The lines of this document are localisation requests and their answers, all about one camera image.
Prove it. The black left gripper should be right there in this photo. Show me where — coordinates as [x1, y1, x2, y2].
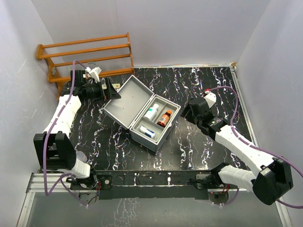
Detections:
[83, 78, 121, 104]

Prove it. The brown bottle orange cap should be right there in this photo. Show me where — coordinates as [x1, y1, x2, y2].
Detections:
[157, 110, 172, 128]

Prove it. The white medicine bottle green label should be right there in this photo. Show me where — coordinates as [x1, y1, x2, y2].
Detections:
[143, 103, 159, 121]

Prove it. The grey storage box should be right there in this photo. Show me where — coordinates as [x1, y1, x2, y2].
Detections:
[103, 75, 181, 152]

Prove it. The grey plastic tray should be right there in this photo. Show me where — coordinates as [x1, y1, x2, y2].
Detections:
[130, 95, 181, 151]

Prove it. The white blue bandage roll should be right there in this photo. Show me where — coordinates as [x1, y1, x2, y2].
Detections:
[139, 126, 156, 139]

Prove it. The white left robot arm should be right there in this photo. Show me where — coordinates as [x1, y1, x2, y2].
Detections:
[33, 67, 121, 189]

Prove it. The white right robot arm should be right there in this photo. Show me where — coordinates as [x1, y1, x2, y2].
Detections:
[180, 93, 294, 205]

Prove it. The white green medicine box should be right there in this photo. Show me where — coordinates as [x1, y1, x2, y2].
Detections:
[112, 83, 121, 89]

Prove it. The orange wooden shelf rack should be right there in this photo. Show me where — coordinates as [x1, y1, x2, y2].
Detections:
[36, 33, 135, 93]

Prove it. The clear plastic cup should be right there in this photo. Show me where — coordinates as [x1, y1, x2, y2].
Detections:
[76, 151, 88, 163]

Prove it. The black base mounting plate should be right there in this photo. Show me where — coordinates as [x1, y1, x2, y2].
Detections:
[71, 169, 240, 201]

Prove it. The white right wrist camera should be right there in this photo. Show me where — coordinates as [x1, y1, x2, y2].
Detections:
[204, 89, 216, 108]

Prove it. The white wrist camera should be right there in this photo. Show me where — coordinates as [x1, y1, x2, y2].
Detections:
[85, 67, 102, 83]
[204, 89, 216, 108]

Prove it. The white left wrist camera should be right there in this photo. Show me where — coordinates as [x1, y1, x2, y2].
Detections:
[85, 67, 102, 83]

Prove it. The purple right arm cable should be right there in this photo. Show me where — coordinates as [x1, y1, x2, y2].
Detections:
[208, 86, 303, 209]

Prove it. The aluminium frame rail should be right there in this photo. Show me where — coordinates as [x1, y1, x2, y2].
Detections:
[26, 172, 282, 192]

